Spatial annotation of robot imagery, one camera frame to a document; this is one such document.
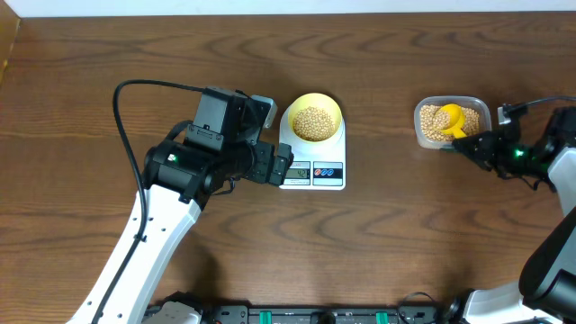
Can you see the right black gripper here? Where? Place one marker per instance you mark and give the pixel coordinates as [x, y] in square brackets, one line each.
[486, 158]

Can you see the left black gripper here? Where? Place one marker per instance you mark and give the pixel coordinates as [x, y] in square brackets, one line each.
[260, 171]

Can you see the yellow measuring scoop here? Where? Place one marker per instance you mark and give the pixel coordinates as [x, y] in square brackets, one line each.
[449, 120]

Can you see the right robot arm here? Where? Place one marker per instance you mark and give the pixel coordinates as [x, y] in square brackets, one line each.
[545, 289]

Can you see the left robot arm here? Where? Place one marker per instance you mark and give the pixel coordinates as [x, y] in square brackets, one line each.
[221, 145]

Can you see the white digital kitchen scale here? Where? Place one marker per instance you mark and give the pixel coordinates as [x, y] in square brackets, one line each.
[317, 165]

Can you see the pale yellow bowl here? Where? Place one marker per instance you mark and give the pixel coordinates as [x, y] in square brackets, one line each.
[314, 117]

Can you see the clear plastic soybean container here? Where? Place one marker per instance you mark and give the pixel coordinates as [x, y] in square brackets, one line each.
[478, 119]

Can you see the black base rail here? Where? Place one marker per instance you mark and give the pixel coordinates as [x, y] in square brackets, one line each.
[183, 307]

